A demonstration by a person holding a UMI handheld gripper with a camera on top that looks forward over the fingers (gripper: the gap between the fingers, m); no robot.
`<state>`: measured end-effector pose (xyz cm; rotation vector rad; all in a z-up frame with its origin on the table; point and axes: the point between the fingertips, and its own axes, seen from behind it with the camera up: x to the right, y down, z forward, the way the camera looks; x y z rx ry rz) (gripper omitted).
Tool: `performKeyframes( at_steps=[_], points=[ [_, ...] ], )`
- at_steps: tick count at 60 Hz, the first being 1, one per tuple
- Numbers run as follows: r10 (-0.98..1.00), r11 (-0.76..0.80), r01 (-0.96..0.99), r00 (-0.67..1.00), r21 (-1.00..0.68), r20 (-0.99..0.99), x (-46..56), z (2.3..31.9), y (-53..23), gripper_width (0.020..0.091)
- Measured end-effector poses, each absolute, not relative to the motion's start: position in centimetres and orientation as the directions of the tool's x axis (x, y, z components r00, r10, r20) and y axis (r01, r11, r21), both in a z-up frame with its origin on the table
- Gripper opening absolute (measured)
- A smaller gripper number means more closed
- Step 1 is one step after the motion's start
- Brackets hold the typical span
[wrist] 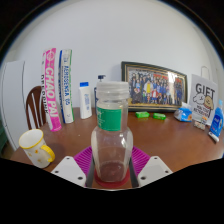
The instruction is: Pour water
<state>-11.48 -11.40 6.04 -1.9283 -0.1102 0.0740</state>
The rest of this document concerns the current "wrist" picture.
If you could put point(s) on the white refrigerator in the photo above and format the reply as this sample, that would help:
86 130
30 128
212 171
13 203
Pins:
11 106

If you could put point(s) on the white handheld thermometer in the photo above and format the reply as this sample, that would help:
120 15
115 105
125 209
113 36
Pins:
213 137

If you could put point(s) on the white blue shuttlecock tube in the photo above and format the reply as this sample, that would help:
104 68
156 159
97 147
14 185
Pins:
66 90

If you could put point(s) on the framed group photo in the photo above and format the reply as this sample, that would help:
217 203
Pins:
153 86

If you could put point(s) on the green crate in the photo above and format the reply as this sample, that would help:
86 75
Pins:
2 135

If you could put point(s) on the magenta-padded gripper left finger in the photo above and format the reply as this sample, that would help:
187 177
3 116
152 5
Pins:
68 170

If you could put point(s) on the dark blue pump bottle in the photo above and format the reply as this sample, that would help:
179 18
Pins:
101 78

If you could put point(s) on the blue detergent bottle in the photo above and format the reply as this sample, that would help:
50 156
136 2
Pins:
217 121

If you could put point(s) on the small snack packet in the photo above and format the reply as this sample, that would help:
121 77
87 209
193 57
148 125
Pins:
199 125

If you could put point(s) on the clear plastic bottle green label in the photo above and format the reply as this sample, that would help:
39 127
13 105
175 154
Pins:
111 146

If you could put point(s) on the white paper gift bag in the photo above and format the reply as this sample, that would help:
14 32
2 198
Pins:
203 96

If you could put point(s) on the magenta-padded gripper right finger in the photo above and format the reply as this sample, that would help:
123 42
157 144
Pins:
155 170

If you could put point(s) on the dark wooden chair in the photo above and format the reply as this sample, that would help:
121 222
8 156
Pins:
30 110

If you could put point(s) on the white lotion bottle blue cap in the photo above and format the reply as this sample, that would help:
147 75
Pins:
85 103

